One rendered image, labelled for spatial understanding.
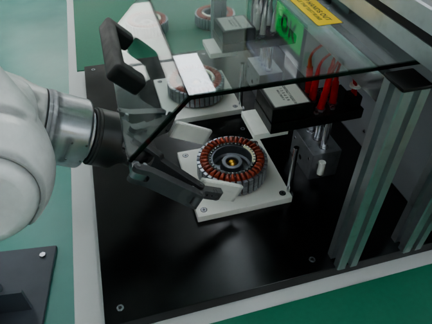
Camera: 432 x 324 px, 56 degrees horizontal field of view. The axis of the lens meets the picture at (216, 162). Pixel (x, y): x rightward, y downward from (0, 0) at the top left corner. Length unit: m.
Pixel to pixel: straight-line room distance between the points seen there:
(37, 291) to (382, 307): 1.18
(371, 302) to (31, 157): 0.46
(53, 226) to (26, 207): 1.40
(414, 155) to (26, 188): 0.53
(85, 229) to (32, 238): 1.04
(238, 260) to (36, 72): 2.25
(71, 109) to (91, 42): 0.67
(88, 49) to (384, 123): 0.86
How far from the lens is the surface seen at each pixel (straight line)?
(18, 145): 0.30
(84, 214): 0.68
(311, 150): 0.66
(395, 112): 0.40
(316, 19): 0.46
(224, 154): 0.67
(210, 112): 0.79
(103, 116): 0.52
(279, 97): 0.59
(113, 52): 0.40
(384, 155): 0.44
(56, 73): 2.63
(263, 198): 0.63
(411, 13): 0.40
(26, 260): 1.62
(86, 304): 0.59
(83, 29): 1.24
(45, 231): 1.70
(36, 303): 1.51
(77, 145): 0.50
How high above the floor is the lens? 1.24
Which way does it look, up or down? 43 degrees down
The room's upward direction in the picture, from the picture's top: straight up
